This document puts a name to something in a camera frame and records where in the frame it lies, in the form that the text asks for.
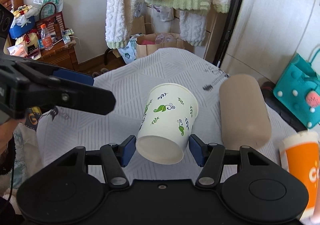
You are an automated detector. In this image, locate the white leaf-print paper cup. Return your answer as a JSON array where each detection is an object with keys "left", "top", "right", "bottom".
[{"left": 136, "top": 83, "right": 199, "bottom": 165}]

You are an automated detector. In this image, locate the orange white-lidded cup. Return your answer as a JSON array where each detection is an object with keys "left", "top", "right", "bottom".
[{"left": 279, "top": 131, "right": 319, "bottom": 219}]

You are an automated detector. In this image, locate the wooden side cabinet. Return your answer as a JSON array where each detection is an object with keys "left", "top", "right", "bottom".
[{"left": 0, "top": 0, "right": 81, "bottom": 72}]

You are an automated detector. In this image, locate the orange-capped plastic bottle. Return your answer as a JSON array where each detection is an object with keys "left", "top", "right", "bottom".
[{"left": 41, "top": 24, "right": 53, "bottom": 50}]

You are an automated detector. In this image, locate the blue flower box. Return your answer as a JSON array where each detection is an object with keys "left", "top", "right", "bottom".
[{"left": 9, "top": 5, "right": 39, "bottom": 39}]

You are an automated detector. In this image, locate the white green plastic bag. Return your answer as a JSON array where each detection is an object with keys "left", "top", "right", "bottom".
[{"left": 118, "top": 35, "right": 140, "bottom": 64}]

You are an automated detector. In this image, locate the red checked basket bag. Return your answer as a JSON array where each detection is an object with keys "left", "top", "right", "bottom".
[{"left": 35, "top": 2, "right": 66, "bottom": 40}]

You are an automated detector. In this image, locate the brown paper bag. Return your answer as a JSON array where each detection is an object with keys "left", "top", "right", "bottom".
[{"left": 136, "top": 23, "right": 194, "bottom": 58}]

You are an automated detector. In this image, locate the white fluffy robe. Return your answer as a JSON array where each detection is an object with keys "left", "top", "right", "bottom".
[{"left": 105, "top": 0, "right": 206, "bottom": 49}]

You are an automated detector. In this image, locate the teal felt handbag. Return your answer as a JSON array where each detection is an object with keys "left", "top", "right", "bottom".
[{"left": 273, "top": 51, "right": 319, "bottom": 129}]

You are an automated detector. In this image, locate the white wooden wardrobe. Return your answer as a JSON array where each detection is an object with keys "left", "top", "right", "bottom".
[{"left": 220, "top": 0, "right": 315, "bottom": 83}]

